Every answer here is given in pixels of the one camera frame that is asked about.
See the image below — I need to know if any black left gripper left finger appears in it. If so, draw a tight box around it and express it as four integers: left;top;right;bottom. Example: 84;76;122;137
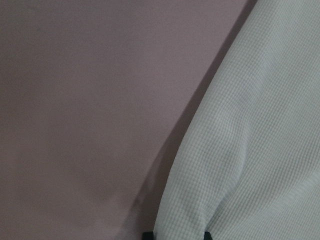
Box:
142;231;155;240

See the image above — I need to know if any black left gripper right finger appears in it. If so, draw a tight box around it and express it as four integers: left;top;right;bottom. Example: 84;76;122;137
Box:
203;231;213;240

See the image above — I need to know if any olive green long-sleeve shirt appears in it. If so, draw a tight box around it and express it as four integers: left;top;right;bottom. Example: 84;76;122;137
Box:
153;0;320;240

